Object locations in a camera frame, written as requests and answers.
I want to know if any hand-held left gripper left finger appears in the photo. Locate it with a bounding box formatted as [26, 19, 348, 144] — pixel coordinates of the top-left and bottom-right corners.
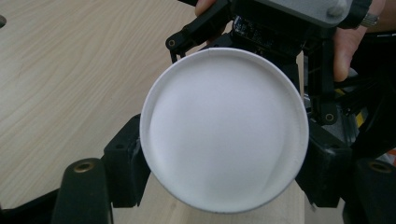
[103, 113, 152, 209]

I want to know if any blue white paper cup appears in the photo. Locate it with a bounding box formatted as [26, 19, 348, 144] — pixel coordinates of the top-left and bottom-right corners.
[139, 47, 310, 215]

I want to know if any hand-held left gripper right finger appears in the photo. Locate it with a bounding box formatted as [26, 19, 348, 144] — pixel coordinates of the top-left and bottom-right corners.
[294, 120, 353, 209]

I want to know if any silver ring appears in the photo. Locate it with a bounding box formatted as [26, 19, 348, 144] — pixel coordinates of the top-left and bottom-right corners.
[360, 12, 380, 29]

